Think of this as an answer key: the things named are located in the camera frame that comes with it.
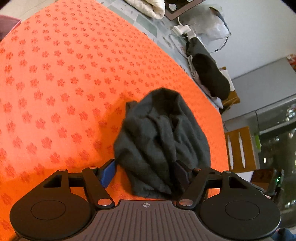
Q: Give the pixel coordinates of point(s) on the pink cabinet with stickers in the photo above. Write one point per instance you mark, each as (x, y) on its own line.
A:
(182, 9)

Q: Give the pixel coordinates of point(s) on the dark grey sweater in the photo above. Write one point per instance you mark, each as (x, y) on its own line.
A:
(157, 139)

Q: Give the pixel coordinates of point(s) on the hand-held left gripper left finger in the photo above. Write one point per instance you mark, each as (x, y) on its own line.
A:
(108, 173)

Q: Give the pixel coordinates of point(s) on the large white plastic bag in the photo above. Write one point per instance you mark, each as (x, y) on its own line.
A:
(212, 25)

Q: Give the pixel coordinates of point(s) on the pink fabric storage bin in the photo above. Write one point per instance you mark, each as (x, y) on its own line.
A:
(8, 25)

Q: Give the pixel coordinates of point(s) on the folded beige garment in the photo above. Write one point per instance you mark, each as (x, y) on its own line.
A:
(193, 71)

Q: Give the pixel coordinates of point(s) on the folded dark olive garment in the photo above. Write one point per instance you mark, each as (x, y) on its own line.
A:
(196, 46)

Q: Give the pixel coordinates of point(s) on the small green box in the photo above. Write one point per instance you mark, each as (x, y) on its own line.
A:
(257, 141)

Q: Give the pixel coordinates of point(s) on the orange flower-patterned mat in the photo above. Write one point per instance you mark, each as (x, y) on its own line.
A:
(57, 81)

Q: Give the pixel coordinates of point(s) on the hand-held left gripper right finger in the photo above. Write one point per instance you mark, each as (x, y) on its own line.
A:
(181, 173)

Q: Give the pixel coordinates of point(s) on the white folded quilt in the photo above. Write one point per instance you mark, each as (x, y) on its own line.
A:
(155, 7)

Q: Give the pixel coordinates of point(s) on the dark glass window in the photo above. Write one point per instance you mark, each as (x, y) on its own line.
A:
(277, 150)

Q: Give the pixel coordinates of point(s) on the silver refrigerator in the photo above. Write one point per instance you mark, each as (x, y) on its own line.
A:
(266, 88)

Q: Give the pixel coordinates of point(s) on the cream paper sheet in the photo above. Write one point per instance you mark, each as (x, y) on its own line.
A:
(227, 78)

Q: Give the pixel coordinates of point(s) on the brown wooden chair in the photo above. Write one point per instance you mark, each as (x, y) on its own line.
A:
(233, 99)
(248, 148)

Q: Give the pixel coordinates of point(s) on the white power adapter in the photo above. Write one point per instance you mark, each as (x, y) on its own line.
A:
(180, 30)

